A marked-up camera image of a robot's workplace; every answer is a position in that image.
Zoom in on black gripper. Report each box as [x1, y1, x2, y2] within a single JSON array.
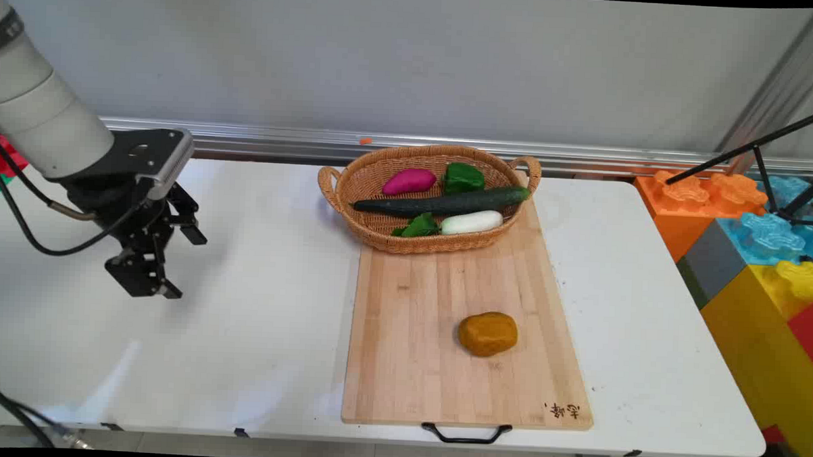
[[61, 173, 210, 302]]

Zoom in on woven wicker basket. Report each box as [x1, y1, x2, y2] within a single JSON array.
[[315, 140, 543, 260]]

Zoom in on purple sweet potato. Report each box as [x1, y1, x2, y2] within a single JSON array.
[[381, 167, 439, 198]]

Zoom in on green leafy vegetable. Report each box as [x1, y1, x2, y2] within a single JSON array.
[[391, 211, 443, 241]]

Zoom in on wooden cutting board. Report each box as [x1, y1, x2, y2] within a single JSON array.
[[340, 190, 602, 450]]

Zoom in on dark green cucumber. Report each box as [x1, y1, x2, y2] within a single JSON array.
[[351, 181, 533, 221]]

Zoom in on green bell pepper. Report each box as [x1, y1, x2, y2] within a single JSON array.
[[443, 162, 487, 196]]

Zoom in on white radish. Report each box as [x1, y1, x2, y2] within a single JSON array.
[[440, 208, 505, 237]]

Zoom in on brown potato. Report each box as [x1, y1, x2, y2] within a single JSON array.
[[457, 310, 520, 360]]

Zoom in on orange giant toy brick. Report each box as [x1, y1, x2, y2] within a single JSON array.
[[631, 168, 772, 267]]

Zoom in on blue grey giant toy brick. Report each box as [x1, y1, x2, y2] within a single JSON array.
[[674, 208, 813, 314]]

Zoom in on yellow giant toy brick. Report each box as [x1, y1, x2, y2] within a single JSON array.
[[695, 256, 813, 457]]

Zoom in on black tripod stand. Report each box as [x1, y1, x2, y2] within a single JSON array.
[[661, 104, 813, 265]]

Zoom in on light blue giant toy brick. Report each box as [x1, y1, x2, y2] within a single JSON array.
[[755, 174, 813, 227]]

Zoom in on red giant toy brick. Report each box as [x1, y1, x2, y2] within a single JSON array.
[[785, 302, 813, 364]]

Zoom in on silver black wrist camera box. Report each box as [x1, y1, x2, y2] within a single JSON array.
[[98, 126, 195, 203]]

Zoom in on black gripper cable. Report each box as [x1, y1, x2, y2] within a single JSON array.
[[0, 143, 143, 260]]

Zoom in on black cable bundle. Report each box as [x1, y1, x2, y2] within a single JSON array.
[[0, 381, 97, 450]]

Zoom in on aluminium wall rail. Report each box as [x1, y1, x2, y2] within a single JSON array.
[[98, 116, 813, 183]]

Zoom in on aluminium slanted post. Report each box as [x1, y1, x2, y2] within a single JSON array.
[[714, 5, 813, 177]]

